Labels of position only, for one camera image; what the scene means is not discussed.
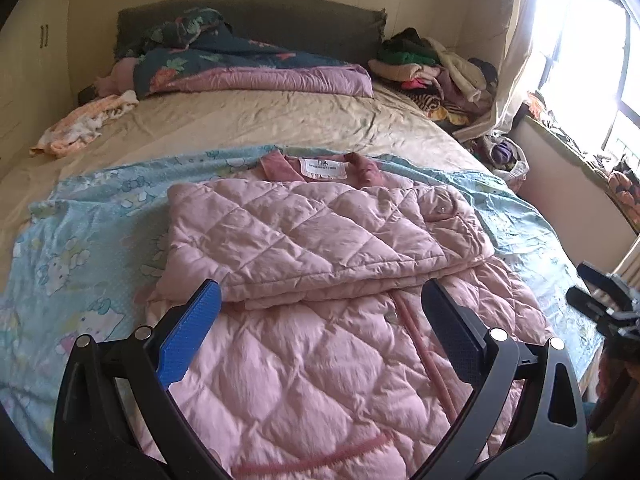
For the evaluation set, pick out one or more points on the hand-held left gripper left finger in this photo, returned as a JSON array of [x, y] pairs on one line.
[[187, 332]]

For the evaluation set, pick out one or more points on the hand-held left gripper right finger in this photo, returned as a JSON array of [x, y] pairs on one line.
[[455, 332]]

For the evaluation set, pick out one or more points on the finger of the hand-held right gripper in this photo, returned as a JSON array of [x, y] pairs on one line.
[[605, 280], [590, 305]]

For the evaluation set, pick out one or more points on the pink quilted jacket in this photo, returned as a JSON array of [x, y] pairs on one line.
[[300, 240]]

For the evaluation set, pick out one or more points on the person's right forearm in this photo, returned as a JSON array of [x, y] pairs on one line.
[[617, 380]]

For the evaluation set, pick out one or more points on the plastic bag of clothes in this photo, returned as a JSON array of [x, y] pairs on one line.
[[505, 157]]

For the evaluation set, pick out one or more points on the pile of assorted clothes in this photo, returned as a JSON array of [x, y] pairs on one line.
[[425, 70]]

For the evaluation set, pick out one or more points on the light blue cartoon blanket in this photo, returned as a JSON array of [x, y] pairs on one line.
[[75, 240]]

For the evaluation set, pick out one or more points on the cluttered windowsill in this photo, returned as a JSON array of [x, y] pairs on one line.
[[565, 135]]

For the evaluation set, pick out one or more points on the bed with beige sheet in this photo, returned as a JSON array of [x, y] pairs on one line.
[[250, 120]]

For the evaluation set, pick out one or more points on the peach patterned cloth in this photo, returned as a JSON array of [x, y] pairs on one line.
[[80, 125]]

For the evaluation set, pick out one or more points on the cream curtain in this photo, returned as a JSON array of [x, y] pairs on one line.
[[515, 60]]

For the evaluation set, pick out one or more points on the bright window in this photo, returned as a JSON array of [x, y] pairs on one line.
[[585, 35]]

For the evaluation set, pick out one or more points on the pink pillow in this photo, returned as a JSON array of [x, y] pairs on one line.
[[120, 77]]

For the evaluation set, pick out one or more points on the dark floral quilt pink lining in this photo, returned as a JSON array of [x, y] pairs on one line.
[[240, 60]]

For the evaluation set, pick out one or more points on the cream wardrobe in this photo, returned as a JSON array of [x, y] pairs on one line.
[[35, 60]]

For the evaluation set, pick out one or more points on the grey upholstered headboard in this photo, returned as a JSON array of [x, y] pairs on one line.
[[300, 20]]

